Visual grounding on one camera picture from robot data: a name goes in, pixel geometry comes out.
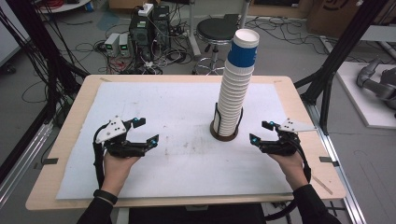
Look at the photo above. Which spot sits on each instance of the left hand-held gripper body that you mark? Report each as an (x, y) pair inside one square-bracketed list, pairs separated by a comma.
[(113, 130)]

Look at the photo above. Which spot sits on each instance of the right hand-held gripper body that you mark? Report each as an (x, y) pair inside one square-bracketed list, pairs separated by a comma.
[(281, 146)]

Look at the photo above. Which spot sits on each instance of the brown round cup holder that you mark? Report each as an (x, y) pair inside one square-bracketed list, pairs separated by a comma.
[(224, 137)]

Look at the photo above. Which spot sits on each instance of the stack of nested paper cups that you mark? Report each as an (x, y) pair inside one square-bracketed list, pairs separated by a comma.
[(232, 99)]

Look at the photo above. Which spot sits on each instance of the person's right hand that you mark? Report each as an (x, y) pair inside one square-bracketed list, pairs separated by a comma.
[(294, 169)]

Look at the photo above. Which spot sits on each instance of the person's left hand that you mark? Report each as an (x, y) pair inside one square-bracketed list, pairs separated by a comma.
[(116, 171)]

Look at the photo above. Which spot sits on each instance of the black tape strip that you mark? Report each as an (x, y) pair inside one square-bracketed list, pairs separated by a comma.
[(49, 161), (328, 160)]

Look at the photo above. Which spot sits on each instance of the brown tape strip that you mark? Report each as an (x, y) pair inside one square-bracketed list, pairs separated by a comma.
[(322, 185)]

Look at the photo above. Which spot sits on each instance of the black wristband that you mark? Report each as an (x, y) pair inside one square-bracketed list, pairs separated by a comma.
[(106, 196)]

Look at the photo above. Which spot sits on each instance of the grey bench power supply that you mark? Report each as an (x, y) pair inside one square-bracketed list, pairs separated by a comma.
[(124, 45), (111, 44)]

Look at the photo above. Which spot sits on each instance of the black computer tower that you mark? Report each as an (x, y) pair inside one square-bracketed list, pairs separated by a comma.
[(143, 37)]

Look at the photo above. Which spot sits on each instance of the person's dark clothing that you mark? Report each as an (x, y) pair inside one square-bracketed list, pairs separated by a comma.
[(196, 216)]

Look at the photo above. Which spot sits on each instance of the white platform board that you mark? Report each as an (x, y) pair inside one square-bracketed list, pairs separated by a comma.
[(361, 99)]

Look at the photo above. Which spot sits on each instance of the grey metal stand pole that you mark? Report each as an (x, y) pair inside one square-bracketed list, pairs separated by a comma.
[(194, 34)]

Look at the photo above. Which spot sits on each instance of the black round stool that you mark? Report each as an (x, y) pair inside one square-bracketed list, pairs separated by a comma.
[(217, 29)]

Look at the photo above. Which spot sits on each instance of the white power strip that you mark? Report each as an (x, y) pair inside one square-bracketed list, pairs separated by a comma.
[(145, 10)]

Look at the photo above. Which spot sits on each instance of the brown cardboard box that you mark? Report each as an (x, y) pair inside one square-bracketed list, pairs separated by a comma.
[(323, 15)]

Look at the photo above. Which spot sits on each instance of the aluminium rail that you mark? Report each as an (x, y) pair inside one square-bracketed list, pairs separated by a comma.
[(25, 155), (339, 174)]

